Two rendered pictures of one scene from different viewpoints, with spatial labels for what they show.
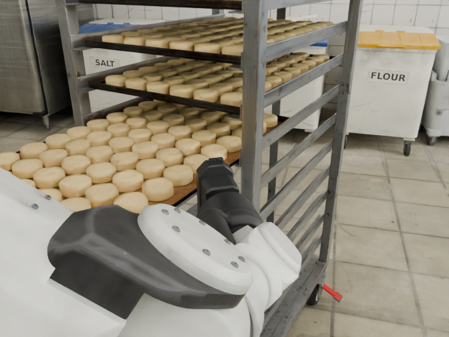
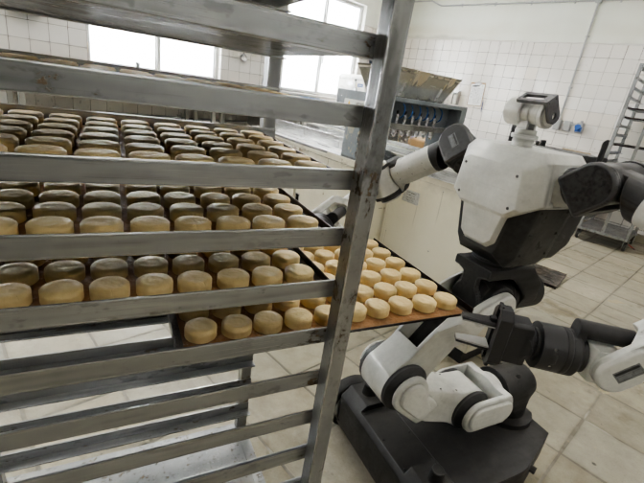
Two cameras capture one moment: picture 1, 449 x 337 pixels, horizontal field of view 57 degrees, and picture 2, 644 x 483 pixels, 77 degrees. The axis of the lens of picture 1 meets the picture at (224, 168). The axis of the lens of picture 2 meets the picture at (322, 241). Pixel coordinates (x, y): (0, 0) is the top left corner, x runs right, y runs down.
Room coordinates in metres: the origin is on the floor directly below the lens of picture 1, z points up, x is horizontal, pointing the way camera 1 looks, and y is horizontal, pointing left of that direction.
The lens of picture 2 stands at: (1.47, 0.59, 1.17)
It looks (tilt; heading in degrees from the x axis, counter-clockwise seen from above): 21 degrees down; 210
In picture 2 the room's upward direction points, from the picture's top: 9 degrees clockwise
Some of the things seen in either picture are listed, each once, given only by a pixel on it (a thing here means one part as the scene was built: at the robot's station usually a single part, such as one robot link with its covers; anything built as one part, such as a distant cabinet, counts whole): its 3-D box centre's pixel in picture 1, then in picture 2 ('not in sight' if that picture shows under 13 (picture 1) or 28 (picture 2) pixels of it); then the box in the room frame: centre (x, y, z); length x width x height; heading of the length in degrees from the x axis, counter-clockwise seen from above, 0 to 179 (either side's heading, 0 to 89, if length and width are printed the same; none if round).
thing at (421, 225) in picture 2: not in sight; (447, 252); (-0.63, 0.14, 0.45); 0.70 x 0.34 x 0.90; 70
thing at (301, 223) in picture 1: (288, 235); (131, 379); (0.98, -0.18, 0.42); 0.64 x 0.03 x 0.03; 149
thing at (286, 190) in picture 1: (292, 178); (129, 318); (0.98, -0.18, 0.60); 0.64 x 0.03 x 0.03; 149
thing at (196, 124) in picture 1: (195, 125); not in sight; (0.89, 0.07, 0.78); 0.05 x 0.05 x 0.02
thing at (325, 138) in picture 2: not in sight; (318, 136); (-0.78, -0.86, 0.88); 1.28 x 0.01 x 0.07; 70
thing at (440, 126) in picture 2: not in sight; (399, 128); (-0.81, -0.34, 1.01); 0.72 x 0.33 x 0.34; 160
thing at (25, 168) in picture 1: (27, 168); (404, 288); (0.66, 0.35, 0.78); 0.05 x 0.05 x 0.02
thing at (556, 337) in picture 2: not in sight; (522, 340); (0.68, 0.60, 0.78); 0.12 x 0.10 x 0.13; 112
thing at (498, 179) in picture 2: not in sight; (521, 196); (0.26, 0.48, 0.97); 0.34 x 0.30 x 0.36; 59
